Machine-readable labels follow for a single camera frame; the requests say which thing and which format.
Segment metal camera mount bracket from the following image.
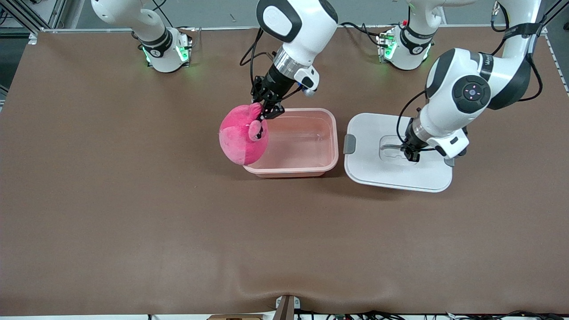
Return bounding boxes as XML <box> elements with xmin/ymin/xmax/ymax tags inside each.
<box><xmin>275</xmin><ymin>294</ymin><xmax>301</xmax><ymax>320</ymax></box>

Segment aluminium frame post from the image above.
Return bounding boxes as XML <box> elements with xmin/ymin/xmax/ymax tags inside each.
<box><xmin>543</xmin><ymin>0</ymin><xmax>569</xmax><ymax>34</ymax></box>
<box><xmin>0</xmin><ymin>0</ymin><xmax>67</xmax><ymax>32</ymax></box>

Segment white table edge rail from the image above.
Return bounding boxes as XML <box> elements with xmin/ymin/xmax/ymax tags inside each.
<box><xmin>29</xmin><ymin>22</ymin><xmax>569</xmax><ymax>96</ymax></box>

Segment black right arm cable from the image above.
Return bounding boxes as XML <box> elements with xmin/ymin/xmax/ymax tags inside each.
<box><xmin>240</xmin><ymin>27</ymin><xmax>312</xmax><ymax>105</ymax></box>

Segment pink plush toy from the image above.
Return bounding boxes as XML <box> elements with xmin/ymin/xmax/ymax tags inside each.
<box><xmin>219</xmin><ymin>102</ymin><xmax>269</xmax><ymax>166</ymax></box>

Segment pink translucent plastic box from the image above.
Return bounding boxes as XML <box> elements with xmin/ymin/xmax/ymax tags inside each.
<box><xmin>242</xmin><ymin>108</ymin><xmax>339</xmax><ymax>179</ymax></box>

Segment white box lid grey clips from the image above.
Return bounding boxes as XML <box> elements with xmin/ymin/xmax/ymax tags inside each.
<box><xmin>344</xmin><ymin>113</ymin><xmax>453</xmax><ymax>193</ymax></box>

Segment black base power cable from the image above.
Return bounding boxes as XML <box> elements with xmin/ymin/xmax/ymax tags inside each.
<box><xmin>153</xmin><ymin>0</ymin><xmax>188</xmax><ymax>30</ymax></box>
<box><xmin>340</xmin><ymin>21</ymin><xmax>383</xmax><ymax>47</ymax></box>

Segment brown table mat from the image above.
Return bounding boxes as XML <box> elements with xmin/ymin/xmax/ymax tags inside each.
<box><xmin>0</xmin><ymin>26</ymin><xmax>569</xmax><ymax>316</ymax></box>

